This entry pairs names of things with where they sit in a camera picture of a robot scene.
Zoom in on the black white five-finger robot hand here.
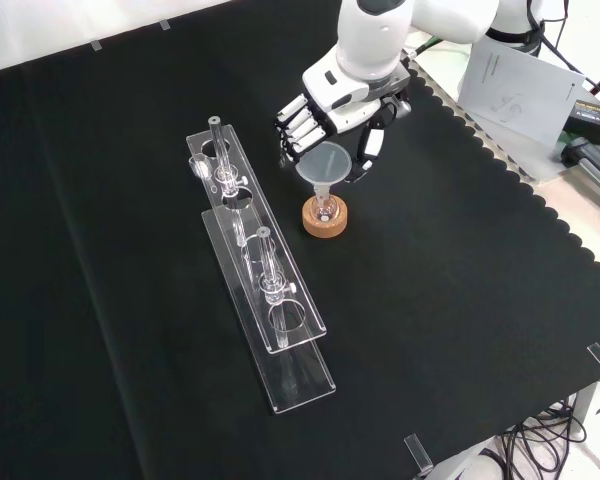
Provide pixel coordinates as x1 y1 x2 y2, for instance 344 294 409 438
274 48 414 185

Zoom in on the translucent plastic funnel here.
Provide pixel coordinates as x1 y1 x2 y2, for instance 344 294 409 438
294 141 354 204

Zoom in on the clear round-bottom flask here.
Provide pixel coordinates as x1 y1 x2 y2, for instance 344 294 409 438
310 192 339 224

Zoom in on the clear glass weighing funnel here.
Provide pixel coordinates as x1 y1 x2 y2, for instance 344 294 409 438
187 154 212 180

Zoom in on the clear acrylic funnel stand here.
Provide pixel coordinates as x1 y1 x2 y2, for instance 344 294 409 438
186 115 337 416

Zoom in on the black bench cloth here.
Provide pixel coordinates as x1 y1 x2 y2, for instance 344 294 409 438
0 0 600 480

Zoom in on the white paper booklet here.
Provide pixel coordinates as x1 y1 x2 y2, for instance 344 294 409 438
457 37 586 149

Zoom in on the black power adapter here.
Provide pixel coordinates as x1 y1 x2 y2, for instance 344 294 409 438
564 97 600 146

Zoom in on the grey black handheld device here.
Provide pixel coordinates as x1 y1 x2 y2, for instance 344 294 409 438
559 132 600 194

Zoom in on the white table leg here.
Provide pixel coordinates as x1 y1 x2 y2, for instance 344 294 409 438
572 379 600 431

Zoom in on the green cable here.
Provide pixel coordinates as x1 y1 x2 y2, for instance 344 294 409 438
413 35 444 55

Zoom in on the cork ring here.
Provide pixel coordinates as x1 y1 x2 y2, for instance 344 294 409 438
302 196 350 238

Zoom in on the black cable bundle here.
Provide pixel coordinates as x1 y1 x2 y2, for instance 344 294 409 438
499 394 589 480

